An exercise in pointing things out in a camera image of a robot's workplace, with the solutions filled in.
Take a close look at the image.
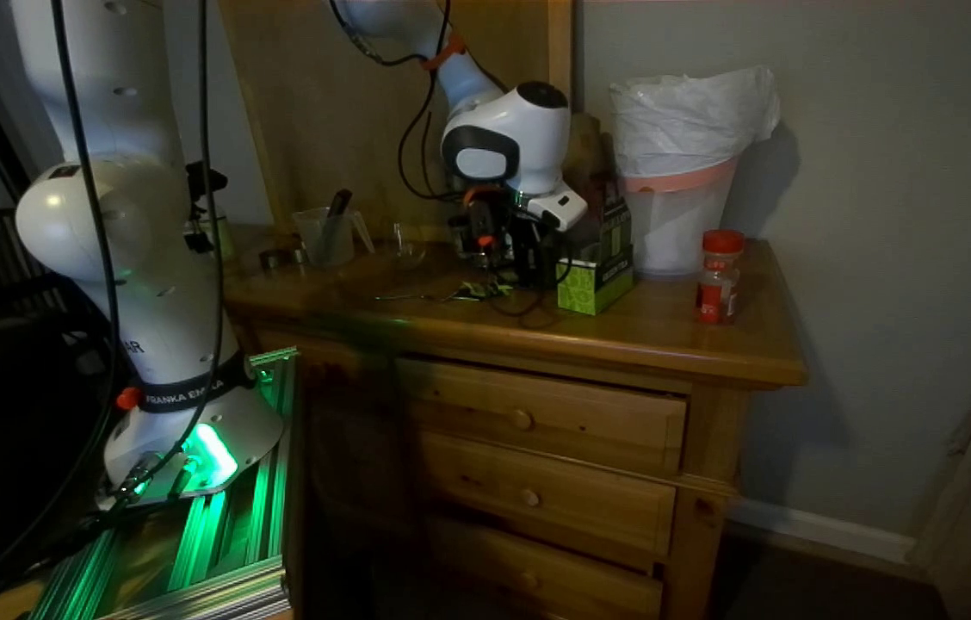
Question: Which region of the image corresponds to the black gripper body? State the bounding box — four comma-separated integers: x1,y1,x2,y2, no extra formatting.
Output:
449,182,565,289

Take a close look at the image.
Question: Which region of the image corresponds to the green cardboard box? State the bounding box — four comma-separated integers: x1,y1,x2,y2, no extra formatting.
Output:
553,199,639,320

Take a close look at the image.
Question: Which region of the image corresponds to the wooden dresser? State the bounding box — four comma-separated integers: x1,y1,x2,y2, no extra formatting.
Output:
212,236,813,620

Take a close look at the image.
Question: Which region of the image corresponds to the white trash bin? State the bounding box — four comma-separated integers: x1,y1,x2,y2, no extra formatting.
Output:
616,160,740,278

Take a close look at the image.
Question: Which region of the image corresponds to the dark utensil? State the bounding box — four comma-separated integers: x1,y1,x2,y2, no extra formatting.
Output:
317,188,356,269

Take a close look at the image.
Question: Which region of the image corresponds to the large wooden drawer front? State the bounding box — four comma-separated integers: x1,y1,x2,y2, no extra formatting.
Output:
394,356,693,483

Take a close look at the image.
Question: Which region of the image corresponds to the clear plastic cup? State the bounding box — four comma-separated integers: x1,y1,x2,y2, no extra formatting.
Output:
291,204,364,277

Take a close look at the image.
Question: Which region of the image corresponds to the red lid spice jar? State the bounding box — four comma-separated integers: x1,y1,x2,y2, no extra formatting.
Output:
693,229,749,328

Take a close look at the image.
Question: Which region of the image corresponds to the white plastic bin liner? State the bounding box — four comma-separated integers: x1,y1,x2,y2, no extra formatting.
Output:
602,65,785,182

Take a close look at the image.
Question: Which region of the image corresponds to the wooden back panel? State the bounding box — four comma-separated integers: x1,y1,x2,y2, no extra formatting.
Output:
216,0,579,237

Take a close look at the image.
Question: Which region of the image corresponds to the medium wooden drawer front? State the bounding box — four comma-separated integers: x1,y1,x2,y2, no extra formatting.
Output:
413,432,681,564

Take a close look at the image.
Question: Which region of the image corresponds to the small wooden drawer front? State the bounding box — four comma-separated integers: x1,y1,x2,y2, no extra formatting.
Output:
428,515,669,620

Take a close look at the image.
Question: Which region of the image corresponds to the white baseboard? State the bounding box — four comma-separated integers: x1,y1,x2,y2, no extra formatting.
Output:
724,492,926,580

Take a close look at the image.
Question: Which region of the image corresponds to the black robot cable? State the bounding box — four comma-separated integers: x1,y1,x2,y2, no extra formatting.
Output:
44,0,467,515

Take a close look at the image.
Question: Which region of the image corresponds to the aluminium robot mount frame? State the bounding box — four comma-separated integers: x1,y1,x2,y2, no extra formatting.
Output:
16,344,307,620

